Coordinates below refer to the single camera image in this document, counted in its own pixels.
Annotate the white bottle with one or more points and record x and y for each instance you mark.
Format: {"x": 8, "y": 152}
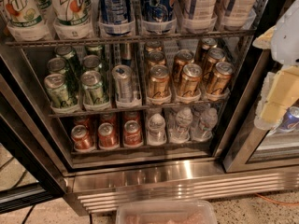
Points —
{"x": 198, "y": 15}
{"x": 234, "y": 13}

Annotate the fridge glass door right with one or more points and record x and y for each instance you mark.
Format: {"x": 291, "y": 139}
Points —
{"x": 251, "y": 148}

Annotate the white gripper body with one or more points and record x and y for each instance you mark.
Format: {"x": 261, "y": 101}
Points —
{"x": 289, "y": 42}

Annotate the blue can behind glass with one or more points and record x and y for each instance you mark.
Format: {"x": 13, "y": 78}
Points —
{"x": 289, "y": 120}

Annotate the silver can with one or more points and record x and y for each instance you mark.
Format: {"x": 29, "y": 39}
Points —
{"x": 122, "y": 75}

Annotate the red can front left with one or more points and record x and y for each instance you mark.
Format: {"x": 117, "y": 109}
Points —
{"x": 83, "y": 141}

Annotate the green can front left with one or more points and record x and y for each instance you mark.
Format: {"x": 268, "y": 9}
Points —
{"x": 59, "y": 91}

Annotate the gold can front right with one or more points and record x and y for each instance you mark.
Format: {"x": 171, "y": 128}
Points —
{"x": 219, "y": 78}

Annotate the clear water bottle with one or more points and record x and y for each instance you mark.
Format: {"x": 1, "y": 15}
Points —
{"x": 208, "y": 120}
{"x": 156, "y": 130}
{"x": 182, "y": 123}

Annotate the green can front right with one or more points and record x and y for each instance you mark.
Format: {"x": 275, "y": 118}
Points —
{"x": 94, "y": 88}

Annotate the white bottle left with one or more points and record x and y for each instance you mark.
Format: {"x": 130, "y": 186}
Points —
{"x": 198, "y": 15}

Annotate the red can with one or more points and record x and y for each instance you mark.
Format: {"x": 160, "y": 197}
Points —
{"x": 132, "y": 134}
{"x": 108, "y": 139}
{"x": 83, "y": 141}

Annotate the red can front right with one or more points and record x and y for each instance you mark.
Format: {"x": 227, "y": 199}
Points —
{"x": 132, "y": 134}

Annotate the gold can front middle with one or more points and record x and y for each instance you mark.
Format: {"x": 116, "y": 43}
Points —
{"x": 190, "y": 77}

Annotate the blue bottle right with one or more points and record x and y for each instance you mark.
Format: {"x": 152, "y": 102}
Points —
{"x": 159, "y": 14}

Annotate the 7up bottle right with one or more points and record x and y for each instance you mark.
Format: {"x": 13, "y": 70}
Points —
{"x": 73, "y": 18}

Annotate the gold can front left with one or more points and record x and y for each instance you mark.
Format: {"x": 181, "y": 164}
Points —
{"x": 158, "y": 82}

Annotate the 7up bottle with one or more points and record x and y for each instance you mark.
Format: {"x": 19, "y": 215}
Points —
{"x": 27, "y": 19}
{"x": 73, "y": 18}

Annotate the red can front middle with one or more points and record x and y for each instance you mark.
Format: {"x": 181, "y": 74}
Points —
{"x": 108, "y": 139}

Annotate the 7up bottle left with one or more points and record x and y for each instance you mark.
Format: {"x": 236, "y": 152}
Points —
{"x": 27, "y": 19}

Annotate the clear plastic container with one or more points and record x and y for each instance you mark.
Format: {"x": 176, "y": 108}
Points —
{"x": 166, "y": 212}

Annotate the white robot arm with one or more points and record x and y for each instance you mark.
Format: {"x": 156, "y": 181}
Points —
{"x": 283, "y": 38}

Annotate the green can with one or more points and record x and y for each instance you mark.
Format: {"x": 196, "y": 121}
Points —
{"x": 60, "y": 65}
{"x": 59, "y": 91}
{"x": 94, "y": 63}
{"x": 94, "y": 88}

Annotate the gold can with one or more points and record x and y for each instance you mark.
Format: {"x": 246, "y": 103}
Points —
{"x": 190, "y": 77}
{"x": 158, "y": 82}
{"x": 155, "y": 58}
{"x": 219, "y": 78}
{"x": 183, "y": 56}
{"x": 213, "y": 56}

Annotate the blue bottle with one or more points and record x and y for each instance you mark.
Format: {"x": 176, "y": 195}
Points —
{"x": 116, "y": 16}
{"x": 159, "y": 14}

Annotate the white bottle right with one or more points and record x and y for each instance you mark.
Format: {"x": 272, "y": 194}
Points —
{"x": 234, "y": 13}

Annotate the blue bottle left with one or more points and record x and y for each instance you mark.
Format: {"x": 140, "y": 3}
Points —
{"x": 116, "y": 16}

